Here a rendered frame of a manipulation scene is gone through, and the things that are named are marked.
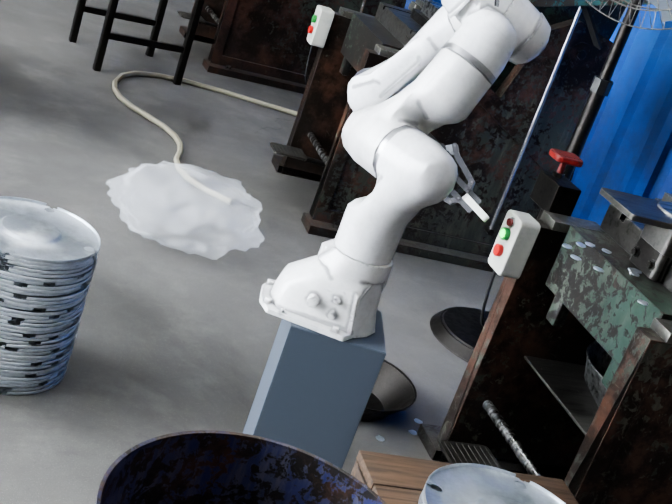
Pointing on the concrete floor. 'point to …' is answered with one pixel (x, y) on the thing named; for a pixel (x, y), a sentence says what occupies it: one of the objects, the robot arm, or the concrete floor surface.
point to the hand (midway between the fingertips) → (475, 207)
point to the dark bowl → (389, 393)
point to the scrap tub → (226, 473)
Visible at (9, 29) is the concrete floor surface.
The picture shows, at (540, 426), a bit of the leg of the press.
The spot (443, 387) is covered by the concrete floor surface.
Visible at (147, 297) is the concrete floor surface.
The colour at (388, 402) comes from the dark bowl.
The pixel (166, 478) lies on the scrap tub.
